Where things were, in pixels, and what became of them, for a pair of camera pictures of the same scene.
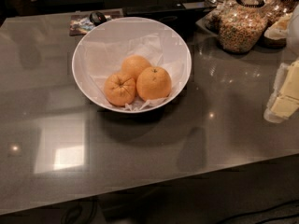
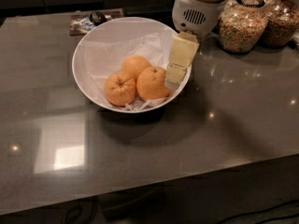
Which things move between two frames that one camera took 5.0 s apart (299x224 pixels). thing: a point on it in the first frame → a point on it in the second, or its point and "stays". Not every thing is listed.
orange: [153, 83] stays
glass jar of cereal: [241, 23] stays
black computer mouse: [97, 18] stays
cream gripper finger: [285, 97] → [189, 15]
